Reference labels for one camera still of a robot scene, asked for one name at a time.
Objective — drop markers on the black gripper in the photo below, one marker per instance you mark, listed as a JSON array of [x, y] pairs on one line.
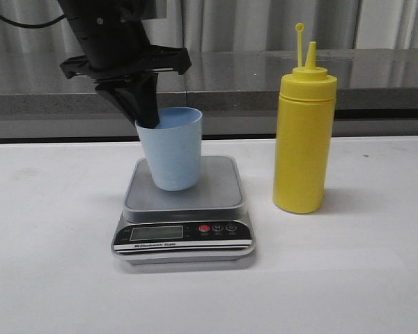
[[115, 44]]

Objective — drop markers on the light blue plastic cup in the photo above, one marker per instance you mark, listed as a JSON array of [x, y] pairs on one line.
[[173, 148]]

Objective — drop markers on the yellow squeeze bottle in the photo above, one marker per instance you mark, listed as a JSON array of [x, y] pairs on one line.
[[307, 100]]

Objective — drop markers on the digital kitchen scale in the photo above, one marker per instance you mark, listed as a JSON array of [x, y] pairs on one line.
[[205, 223]]

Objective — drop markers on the grey curtain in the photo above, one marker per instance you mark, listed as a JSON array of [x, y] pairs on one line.
[[36, 26]]

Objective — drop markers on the grey stone counter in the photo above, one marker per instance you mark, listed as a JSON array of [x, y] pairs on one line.
[[236, 91]]

